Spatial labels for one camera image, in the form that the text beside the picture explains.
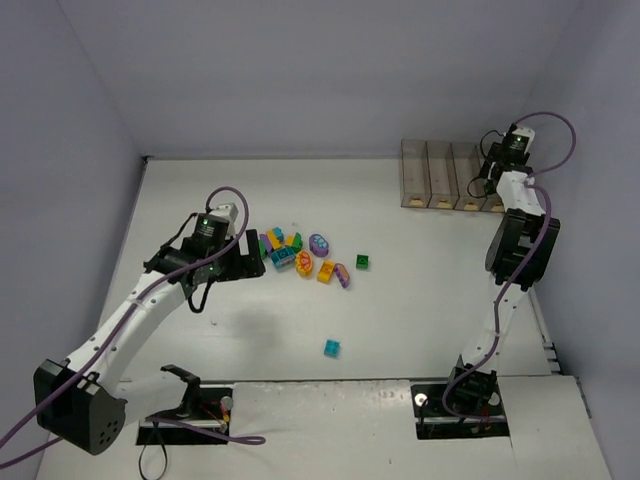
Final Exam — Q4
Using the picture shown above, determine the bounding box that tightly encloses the green square lego brick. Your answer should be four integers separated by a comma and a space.
356, 254, 370, 270

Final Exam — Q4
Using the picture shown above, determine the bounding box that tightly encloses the yellow cyan lego top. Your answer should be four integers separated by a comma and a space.
266, 227, 284, 249

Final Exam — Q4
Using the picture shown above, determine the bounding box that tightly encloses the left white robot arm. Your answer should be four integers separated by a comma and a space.
34, 209, 265, 455

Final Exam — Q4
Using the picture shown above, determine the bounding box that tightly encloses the cyan square lego brick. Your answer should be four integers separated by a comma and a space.
323, 339, 341, 359

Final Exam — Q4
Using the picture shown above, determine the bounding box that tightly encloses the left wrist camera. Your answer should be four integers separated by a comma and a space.
208, 202, 239, 236

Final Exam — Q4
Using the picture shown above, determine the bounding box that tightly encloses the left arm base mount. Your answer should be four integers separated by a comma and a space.
135, 384, 234, 447

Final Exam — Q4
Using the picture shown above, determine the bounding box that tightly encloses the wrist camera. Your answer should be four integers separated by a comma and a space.
508, 125, 535, 155
208, 202, 239, 236

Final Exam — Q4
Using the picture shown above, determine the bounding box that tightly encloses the purple oval paw lego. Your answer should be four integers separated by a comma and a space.
309, 233, 330, 258

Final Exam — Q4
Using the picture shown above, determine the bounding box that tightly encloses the clear bin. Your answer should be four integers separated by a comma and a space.
480, 142, 504, 213
400, 139, 431, 209
452, 142, 485, 212
427, 140, 459, 210

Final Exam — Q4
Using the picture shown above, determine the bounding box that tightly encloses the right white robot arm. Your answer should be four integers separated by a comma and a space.
442, 124, 560, 420

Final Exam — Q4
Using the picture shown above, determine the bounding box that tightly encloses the purple long lego brick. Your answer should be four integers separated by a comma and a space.
334, 263, 351, 289

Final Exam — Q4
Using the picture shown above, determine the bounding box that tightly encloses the purple slanted lego in pile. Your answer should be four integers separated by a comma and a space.
261, 231, 281, 255

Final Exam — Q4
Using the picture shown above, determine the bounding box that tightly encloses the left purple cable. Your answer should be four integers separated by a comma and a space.
0, 187, 266, 459

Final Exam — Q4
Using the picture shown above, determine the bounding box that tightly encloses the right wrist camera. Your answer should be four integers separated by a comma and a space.
508, 125, 535, 155

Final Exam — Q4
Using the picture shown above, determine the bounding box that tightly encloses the yellow square lego brick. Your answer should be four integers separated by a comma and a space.
316, 260, 335, 284

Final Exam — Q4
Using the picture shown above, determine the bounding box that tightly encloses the green lego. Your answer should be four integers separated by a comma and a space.
285, 232, 303, 254
259, 239, 268, 260

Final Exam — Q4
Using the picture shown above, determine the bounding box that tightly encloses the orange oval lego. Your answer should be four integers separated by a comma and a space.
295, 250, 313, 278

